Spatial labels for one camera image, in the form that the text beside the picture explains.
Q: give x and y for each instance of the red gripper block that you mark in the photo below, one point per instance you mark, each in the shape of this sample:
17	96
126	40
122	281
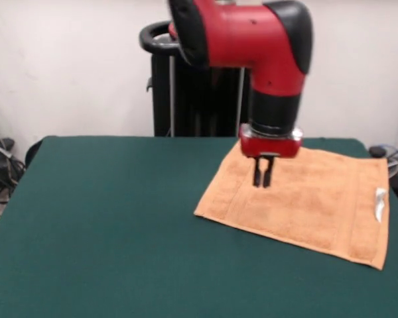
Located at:
272	147

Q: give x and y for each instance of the orange terry towel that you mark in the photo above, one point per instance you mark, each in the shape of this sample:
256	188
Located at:
302	212

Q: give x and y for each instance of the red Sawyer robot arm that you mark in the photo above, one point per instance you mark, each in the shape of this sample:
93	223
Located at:
245	39

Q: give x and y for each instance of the dark green table cloth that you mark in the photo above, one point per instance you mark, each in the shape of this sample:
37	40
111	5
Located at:
86	232

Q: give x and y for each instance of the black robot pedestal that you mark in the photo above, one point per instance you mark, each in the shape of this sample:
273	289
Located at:
199	106

